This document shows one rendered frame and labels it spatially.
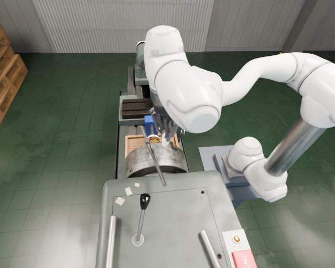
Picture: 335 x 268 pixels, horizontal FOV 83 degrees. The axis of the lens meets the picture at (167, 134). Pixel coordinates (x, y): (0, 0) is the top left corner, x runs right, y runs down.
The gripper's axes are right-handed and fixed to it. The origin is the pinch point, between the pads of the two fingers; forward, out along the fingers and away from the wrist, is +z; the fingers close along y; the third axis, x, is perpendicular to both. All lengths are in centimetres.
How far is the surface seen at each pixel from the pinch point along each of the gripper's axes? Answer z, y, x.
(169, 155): 11.7, -1.0, -1.1
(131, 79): 46, 94, -73
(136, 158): 12.5, 10.3, 8.1
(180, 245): 9.1, -24.3, 26.5
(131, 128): 46, 50, -25
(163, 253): 8.8, -21.3, 31.4
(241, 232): 10.1, -38.8, 11.6
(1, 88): 102, 301, -12
